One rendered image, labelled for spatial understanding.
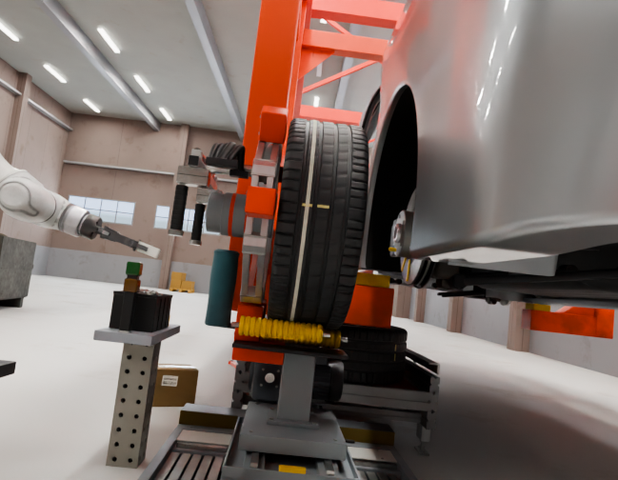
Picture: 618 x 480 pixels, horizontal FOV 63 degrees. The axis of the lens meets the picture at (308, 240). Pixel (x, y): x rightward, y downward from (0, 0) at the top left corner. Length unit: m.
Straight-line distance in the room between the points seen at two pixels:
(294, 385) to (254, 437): 0.22
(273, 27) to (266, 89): 0.27
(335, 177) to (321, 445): 0.74
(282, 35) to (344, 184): 1.06
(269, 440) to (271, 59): 1.48
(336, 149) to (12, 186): 0.85
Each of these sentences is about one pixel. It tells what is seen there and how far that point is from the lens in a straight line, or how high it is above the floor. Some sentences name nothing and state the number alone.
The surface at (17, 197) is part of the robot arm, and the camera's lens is 1.50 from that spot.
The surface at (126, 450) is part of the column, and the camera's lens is 1.88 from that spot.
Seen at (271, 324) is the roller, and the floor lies 0.53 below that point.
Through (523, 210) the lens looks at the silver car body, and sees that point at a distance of 0.80.
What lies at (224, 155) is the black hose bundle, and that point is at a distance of 1.50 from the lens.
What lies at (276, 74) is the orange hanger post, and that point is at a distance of 2.21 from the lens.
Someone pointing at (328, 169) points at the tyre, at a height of 0.97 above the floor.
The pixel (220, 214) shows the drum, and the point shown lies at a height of 0.84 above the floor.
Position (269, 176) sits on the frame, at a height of 0.93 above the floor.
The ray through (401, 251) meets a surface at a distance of 1.61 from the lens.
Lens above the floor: 0.64
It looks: 5 degrees up
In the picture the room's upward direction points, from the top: 7 degrees clockwise
